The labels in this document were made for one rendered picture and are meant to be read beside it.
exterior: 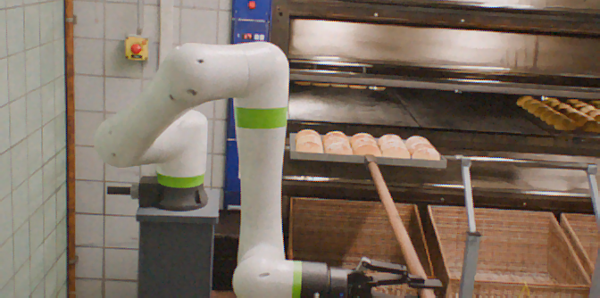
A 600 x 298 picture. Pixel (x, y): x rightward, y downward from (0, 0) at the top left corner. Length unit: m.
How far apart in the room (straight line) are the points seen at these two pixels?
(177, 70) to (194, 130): 0.43
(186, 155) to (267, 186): 0.35
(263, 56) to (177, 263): 0.66
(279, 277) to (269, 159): 0.25
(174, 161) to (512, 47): 1.72
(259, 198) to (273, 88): 0.24
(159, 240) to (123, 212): 1.32
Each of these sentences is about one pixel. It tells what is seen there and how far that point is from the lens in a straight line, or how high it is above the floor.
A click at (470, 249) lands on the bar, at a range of 2.57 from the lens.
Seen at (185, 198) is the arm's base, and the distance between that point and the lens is 1.83.
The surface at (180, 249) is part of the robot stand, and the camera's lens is 1.85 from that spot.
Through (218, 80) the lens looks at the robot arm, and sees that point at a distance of 1.39.
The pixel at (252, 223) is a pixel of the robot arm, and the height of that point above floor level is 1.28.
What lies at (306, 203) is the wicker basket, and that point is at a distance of 3.02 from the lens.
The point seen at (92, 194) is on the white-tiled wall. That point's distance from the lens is 3.16.
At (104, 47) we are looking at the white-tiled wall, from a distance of 3.00.
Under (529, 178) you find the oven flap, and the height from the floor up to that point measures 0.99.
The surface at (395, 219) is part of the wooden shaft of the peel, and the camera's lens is 1.86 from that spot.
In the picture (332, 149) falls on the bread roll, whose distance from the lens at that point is 2.45.
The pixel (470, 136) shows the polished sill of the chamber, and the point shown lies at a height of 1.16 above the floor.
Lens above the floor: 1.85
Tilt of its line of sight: 14 degrees down
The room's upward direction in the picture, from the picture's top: 4 degrees clockwise
